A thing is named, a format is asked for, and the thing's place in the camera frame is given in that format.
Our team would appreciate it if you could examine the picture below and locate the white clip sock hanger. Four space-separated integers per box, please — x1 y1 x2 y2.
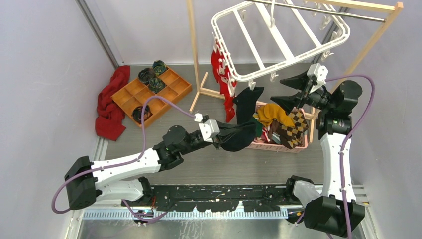
211 1 350 93

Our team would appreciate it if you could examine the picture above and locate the black sock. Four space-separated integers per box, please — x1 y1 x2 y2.
233 87 264 124

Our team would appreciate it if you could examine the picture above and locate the red cloth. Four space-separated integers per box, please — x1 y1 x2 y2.
95 65 130 141

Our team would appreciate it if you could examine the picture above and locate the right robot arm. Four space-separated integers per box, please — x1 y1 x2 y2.
271 73 365 239

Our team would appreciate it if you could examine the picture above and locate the rolled dark patterned sock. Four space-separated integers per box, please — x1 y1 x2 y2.
148 77 167 94
132 105 153 124
152 60 168 76
138 68 156 85

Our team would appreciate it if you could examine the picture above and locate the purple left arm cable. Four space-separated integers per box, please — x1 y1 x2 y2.
51 96 199 225

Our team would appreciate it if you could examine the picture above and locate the red santa christmas sock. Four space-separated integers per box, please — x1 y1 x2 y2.
217 58 231 99

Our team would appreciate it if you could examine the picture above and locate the metal hanger rod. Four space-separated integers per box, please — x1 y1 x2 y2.
246 0 386 23

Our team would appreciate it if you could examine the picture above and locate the red snowflake christmas sock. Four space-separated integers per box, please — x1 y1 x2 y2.
211 49 220 83

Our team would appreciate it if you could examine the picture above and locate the wooden clothes rack frame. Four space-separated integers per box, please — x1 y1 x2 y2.
186 0 405 144

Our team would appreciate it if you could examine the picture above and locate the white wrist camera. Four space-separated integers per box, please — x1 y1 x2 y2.
194 113 220 143
307 63 328 93

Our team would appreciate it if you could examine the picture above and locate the orange wooden compartment tray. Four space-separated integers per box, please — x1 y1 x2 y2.
111 67 193 127

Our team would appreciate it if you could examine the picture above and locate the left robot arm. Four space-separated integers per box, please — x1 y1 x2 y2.
64 119 255 210

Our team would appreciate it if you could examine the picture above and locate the green sock in basket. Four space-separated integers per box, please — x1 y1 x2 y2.
252 118 263 137

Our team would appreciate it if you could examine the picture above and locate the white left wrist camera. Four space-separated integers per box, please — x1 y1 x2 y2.
194 113 220 143

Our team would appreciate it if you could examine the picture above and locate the brown yellow argyle sock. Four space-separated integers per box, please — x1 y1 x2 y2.
272 110 309 149

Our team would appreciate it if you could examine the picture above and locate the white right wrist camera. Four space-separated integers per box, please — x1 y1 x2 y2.
307 63 328 93

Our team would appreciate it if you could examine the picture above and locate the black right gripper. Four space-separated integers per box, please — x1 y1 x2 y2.
271 68 335 114

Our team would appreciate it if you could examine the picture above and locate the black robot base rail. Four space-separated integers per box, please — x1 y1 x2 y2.
127 184 301 212

